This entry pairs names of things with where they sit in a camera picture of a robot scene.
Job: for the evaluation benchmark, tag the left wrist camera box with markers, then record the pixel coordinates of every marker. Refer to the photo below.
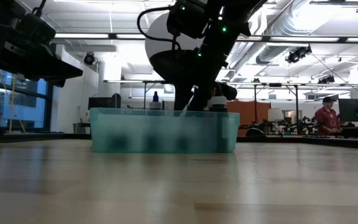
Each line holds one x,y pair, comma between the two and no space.
36,28

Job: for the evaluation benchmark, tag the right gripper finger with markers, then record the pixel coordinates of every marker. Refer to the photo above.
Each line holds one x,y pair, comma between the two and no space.
199,99
182,98

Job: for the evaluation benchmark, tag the orange partition panel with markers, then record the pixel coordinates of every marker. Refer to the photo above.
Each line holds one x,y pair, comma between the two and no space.
253,113

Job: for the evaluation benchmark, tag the person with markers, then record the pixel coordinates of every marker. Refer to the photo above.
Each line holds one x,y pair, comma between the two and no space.
327,119

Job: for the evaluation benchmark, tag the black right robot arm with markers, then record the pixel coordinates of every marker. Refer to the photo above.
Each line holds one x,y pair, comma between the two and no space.
228,25

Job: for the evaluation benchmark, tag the white black globe lamp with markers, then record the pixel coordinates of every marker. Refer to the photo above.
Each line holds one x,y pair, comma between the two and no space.
158,40

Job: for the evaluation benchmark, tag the large window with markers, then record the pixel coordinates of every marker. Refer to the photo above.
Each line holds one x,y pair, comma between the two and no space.
26,102

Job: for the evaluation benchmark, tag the white lampshade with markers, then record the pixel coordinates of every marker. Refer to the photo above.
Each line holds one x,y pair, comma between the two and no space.
275,114

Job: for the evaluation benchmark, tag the black ceiling camera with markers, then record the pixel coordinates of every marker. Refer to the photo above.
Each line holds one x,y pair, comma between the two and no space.
89,58

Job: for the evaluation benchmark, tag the large black dye bottle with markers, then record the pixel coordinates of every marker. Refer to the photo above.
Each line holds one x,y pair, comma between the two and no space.
217,104

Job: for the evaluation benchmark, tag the silver ceiling air duct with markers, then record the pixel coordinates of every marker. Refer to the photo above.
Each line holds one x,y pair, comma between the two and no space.
272,54

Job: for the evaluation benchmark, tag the black computer monitor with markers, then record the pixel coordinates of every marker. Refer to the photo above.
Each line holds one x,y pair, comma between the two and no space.
101,102
357,110

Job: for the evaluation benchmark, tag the ceiling light bar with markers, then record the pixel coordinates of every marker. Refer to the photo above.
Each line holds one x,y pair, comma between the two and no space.
99,36
306,39

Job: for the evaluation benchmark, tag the large blue dye bottle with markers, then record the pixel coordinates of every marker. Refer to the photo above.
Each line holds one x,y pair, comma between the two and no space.
155,104

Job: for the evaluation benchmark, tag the translucent teal plastic bin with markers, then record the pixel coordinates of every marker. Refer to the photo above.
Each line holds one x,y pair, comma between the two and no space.
163,133

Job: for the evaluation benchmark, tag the black track spotlight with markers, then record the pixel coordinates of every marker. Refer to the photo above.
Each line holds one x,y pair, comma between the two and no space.
326,80
298,54

